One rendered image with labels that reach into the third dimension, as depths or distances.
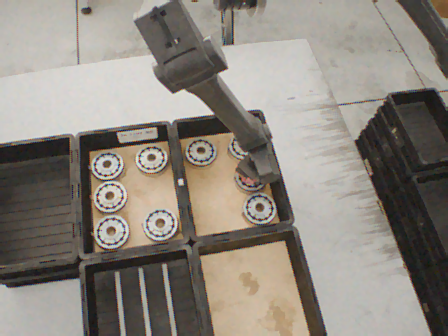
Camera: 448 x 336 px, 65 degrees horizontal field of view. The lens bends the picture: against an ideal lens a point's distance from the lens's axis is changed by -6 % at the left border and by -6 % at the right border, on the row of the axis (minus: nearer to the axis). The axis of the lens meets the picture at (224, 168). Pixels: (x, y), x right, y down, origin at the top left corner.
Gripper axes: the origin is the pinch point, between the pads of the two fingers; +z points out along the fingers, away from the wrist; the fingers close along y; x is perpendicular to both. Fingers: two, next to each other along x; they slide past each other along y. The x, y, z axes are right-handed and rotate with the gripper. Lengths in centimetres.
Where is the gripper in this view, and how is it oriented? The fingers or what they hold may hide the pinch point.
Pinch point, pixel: (251, 174)
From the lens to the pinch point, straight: 116.0
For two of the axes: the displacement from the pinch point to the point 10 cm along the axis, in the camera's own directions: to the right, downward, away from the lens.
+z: -0.7, 4.5, 8.9
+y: 6.6, -6.5, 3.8
